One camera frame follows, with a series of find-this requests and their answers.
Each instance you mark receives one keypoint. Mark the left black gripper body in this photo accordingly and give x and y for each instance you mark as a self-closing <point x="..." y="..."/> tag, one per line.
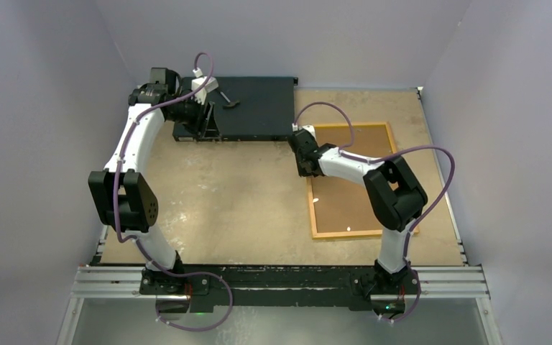
<point x="190" y="115"/>

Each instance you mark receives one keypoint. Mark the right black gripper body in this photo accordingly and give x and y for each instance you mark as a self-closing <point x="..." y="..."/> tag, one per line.
<point x="301" y="169"/>

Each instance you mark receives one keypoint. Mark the yellow wooden picture frame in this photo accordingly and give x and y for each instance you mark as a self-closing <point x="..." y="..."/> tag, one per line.
<point x="356" y="186"/>

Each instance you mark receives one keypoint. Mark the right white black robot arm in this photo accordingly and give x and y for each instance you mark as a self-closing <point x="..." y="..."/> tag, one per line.
<point x="395" y="194"/>

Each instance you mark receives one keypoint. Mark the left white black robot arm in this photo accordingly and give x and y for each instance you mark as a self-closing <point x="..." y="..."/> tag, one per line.
<point x="123" y="198"/>

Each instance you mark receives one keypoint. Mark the small black hammer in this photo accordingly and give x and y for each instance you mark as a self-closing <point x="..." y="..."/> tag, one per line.
<point x="229" y="103"/>

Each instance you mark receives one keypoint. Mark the black flat box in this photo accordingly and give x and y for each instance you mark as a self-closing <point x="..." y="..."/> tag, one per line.
<point x="266" y="110"/>

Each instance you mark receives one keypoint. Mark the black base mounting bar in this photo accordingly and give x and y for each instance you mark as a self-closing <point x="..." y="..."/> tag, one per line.
<point x="356" y="288"/>

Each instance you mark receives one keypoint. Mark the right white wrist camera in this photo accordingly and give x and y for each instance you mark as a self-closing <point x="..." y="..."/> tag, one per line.
<point x="308" y="128"/>

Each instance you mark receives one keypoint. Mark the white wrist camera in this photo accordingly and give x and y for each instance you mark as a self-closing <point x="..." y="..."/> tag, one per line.
<point x="201" y="86"/>
<point x="308" y="128"/>

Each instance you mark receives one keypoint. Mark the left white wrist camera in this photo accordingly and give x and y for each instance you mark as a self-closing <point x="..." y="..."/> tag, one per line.
<point x="201" y="86"/>

